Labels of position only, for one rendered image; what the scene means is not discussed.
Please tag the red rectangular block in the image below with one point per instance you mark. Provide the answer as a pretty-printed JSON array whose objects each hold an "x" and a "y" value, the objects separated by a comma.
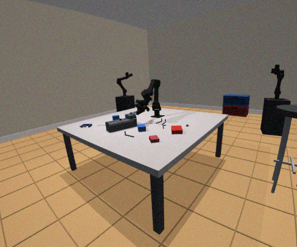
[
  {"x": 176, "y": 129},
  {"x": 154, "y": 139}
]

